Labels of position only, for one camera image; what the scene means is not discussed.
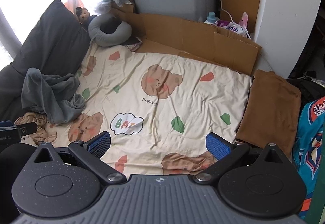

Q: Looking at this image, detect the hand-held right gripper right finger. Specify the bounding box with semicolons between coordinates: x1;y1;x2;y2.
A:
193;133;292;184

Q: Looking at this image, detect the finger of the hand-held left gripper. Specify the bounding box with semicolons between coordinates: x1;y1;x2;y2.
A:
12;122;38;136

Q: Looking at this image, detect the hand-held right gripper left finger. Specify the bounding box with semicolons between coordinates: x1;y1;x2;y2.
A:
32;130;127;185

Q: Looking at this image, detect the black clothes pile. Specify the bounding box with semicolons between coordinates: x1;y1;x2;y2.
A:
287;78;325;113

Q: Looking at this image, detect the crumpled beige garment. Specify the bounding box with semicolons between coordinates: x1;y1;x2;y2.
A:
15;112;57;147

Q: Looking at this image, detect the grey green sweatshirt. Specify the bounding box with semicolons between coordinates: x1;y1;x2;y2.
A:
21;68;85;124

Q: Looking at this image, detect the dark grey pillow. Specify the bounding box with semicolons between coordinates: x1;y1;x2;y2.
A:
19;0;91;77
0;63;31;123

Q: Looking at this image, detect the brown folded garment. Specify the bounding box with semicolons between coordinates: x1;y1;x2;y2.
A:
236;70;302;158

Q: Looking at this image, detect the cream bear printed blanket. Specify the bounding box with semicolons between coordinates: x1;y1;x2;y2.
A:
15;42;254;181

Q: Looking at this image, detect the teal printed shirt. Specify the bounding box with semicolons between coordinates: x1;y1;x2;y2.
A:
292;97;325;214

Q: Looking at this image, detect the floral patterned cloth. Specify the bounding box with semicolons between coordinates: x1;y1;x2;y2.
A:
126;40;143;52

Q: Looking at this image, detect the grey plush neck pillow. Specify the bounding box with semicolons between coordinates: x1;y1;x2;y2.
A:
88;13;132;47

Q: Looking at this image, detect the black cloth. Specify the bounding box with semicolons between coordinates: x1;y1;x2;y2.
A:
100;17;123;34

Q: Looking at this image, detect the purple white plastic bag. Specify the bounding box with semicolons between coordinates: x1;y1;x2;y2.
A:
216;19;252;38

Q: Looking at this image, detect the small brown teddy bear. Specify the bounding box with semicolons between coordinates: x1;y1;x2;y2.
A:
76;7;98;27

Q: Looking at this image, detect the white detergent bottle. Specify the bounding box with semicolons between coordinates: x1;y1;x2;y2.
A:
204;12;219;27

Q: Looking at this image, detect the pink plastic bag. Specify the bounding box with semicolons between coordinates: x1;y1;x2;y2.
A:
239;12;249;30

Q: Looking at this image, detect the clear plastic wrap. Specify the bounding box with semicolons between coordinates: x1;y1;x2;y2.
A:
96;0;113;14

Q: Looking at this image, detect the white cable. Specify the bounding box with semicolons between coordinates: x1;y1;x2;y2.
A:
218;0;238;24

